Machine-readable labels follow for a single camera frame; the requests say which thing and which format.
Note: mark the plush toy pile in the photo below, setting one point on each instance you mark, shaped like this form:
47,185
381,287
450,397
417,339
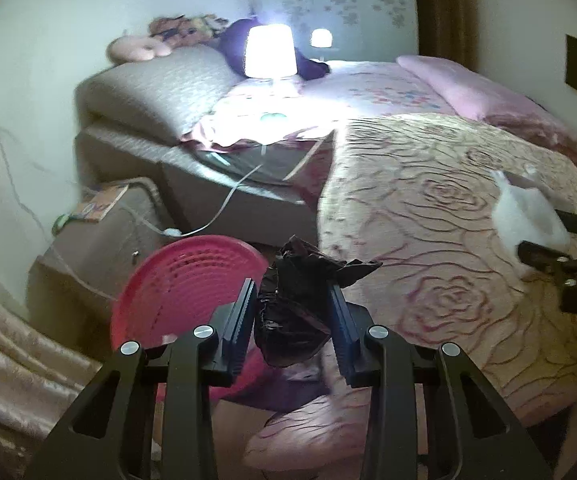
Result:
188,30

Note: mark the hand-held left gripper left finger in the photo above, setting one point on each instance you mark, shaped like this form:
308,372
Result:
241,322

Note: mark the beige embossed cloth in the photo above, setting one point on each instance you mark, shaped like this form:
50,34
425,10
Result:
13,360

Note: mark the pink floral bed sheet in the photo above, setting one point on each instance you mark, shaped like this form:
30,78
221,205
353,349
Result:
368,90

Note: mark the purple garment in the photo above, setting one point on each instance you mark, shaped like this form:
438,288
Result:
233,40

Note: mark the white cloth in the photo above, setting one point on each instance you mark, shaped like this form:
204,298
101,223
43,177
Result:
518,215

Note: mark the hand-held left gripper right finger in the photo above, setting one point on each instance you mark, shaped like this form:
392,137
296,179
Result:
342,332

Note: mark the rose pattern bedspread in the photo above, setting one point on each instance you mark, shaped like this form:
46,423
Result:
443,240

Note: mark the white table lamp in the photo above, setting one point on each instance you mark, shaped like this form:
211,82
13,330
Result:
268,50

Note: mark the pink plastic basket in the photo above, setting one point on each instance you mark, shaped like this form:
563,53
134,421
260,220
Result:
183,275

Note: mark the small green object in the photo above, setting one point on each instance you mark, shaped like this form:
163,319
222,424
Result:
62,223

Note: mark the pink stuffed toy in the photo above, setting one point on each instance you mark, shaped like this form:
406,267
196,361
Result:
133,50

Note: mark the grey quilted mattress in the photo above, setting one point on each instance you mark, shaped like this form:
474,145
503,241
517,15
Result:
158,90

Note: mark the thin book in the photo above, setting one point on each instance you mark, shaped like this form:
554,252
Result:
103,203

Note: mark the dark brown wrapper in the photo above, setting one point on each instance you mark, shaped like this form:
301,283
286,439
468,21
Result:
293,300

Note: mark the floral sliding wardrobe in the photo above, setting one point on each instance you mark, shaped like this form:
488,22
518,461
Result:
358,20

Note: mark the dark wooden door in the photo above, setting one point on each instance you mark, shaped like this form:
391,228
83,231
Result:
443,20

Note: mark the brown bed base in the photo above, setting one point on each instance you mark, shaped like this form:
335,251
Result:
193,195

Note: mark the pink pillow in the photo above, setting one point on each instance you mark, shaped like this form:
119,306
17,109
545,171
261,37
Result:
468,90

